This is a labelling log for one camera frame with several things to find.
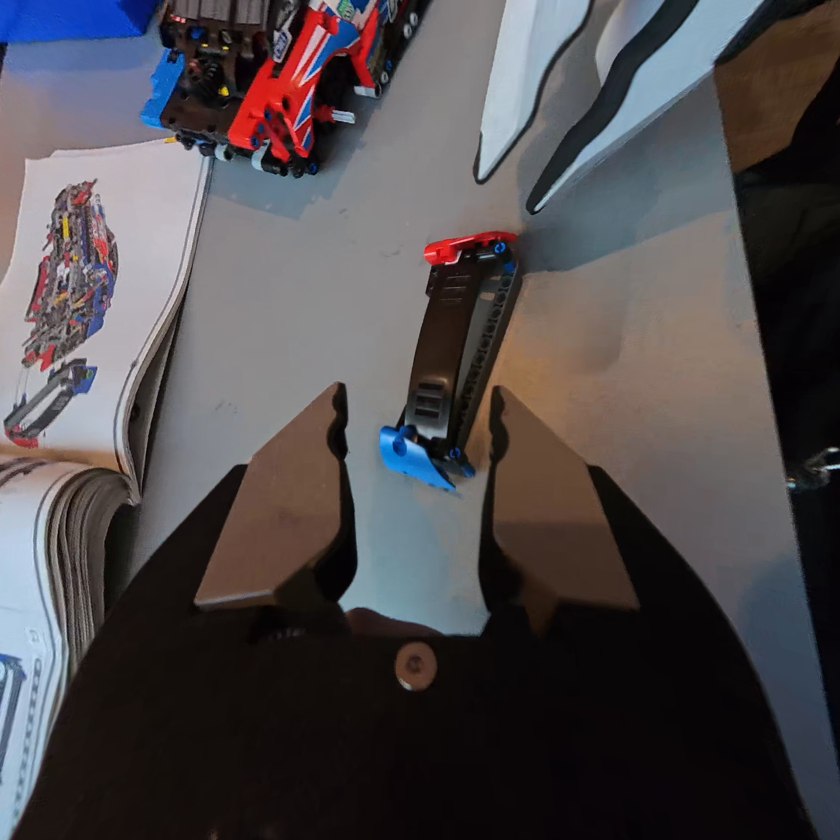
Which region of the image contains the blue box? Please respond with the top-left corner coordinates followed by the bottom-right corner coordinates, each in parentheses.
top-left (0, 0), bottom-right (164, 44)

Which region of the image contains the red blue toy brick car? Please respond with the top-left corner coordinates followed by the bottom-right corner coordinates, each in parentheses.
top-left (138, 0), bottom-right (434, 181)

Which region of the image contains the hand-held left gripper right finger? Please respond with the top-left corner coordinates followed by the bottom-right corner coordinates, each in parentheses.
top-left (477, 385), bottom-right (641, 638)

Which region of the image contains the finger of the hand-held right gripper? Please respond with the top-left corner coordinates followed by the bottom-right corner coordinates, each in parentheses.
top-left (474, 0), bottom-right (594, 185)
top-left (524, 0), bottom-right (768, 216)

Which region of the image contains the grey desk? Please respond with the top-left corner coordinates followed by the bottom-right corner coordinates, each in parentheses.
top-left (0, 0), bottom-right (824, 840)

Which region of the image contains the black panel toy brick assembly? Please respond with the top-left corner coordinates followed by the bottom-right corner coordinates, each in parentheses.
top-left (380, 231), bottom-right (524, 492)

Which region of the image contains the open building instruction booklet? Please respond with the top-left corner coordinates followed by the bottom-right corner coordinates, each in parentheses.
top-left (0, 139), bottom-right (214, 789)

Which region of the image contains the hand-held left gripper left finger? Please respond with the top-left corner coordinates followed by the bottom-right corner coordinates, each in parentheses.
top-left (192, 382), bottom-right (361, 612)

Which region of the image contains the long dark toy beam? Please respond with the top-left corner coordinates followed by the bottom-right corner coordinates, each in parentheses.
top-left (450, 262), bottom-right (524, 461)

